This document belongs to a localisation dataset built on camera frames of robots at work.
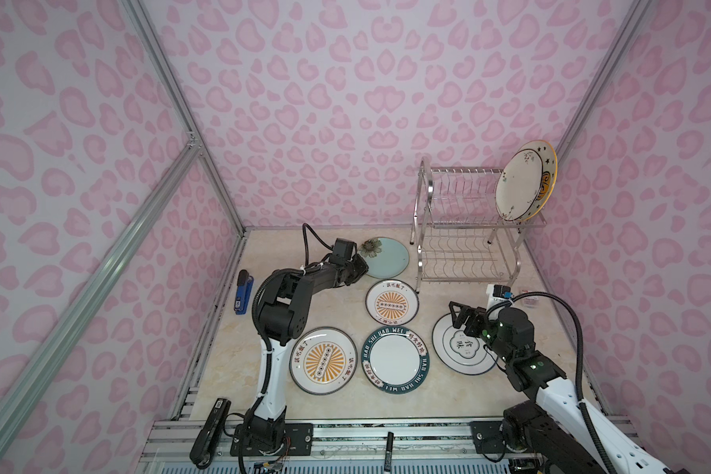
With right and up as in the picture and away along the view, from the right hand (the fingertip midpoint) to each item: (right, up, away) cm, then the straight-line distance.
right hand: (462, 305), depth 80 cm
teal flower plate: (-19, +13, +31) cm, 38 cm away
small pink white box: (+29, -2, +17) cm, 34 cm away
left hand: (-24, +11, +25) cm, 36 cm away
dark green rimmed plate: (-17, -17, +6) cm, 25 cm away
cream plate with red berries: (+17, +33, +4) cm, 38 cm away
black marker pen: (-20, -34, -8) cm, 40 cm away
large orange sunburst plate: (-38, -17, +6) cm, 43 cm away
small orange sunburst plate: (-17, -2, +18) cm, 25 cm away
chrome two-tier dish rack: (+8, +23, +31) cm, 39 cm away
